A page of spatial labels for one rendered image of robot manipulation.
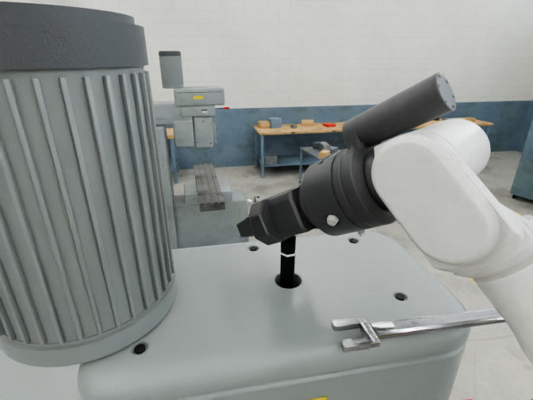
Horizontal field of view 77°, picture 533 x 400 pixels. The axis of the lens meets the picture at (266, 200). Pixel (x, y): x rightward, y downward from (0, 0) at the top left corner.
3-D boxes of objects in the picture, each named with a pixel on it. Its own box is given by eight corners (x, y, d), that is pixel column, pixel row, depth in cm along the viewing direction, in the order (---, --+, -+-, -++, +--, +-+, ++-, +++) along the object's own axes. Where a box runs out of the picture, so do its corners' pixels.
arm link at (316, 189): (265, 268, 40) (345, 255, 31) (235, 194, 40) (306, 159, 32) (324, 232, 49) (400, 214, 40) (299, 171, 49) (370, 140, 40)
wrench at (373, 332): (515, 302, 43) (517, 297, 42) (543, 325, 39) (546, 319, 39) (331, 325, 39) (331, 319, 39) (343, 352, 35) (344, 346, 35)
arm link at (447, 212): (396, 150, 35) (483, 260, 32) (353, 167, 29) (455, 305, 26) (451, 106, 31) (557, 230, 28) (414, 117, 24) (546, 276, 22)
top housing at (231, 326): (374, 293, 69) (385, 223, 62) (468, 418, 45) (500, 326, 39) (133, 325, 61) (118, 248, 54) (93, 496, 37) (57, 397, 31)
